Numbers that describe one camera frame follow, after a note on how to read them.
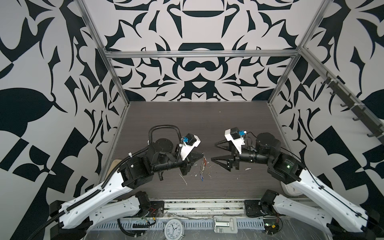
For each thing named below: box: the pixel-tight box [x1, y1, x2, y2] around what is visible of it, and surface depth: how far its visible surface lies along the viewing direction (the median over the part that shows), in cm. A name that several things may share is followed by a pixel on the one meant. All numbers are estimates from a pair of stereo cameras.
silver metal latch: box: [213, 215, 238, 234], surface depth 70 cm
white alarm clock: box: [164, 218, 184, 240], surface depth 67 cm
